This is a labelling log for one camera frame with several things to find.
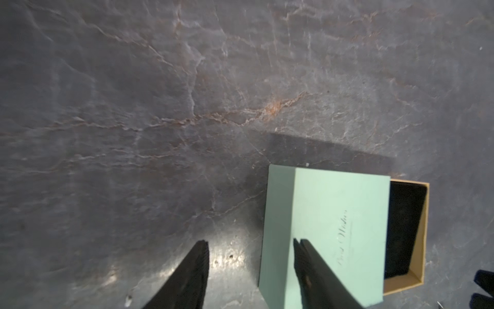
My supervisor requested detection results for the mint green jewelry box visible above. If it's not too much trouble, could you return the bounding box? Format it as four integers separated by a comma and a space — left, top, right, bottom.
259, 165, 430, 308

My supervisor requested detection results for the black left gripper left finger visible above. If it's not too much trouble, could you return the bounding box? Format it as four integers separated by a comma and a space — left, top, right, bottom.
144, 240, 210, 309

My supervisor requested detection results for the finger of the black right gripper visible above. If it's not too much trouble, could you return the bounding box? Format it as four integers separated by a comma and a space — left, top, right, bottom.
470, 270, 494, 309

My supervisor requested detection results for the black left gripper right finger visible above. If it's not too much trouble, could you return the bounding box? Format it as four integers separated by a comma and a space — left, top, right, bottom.
293, 239, 363, 309

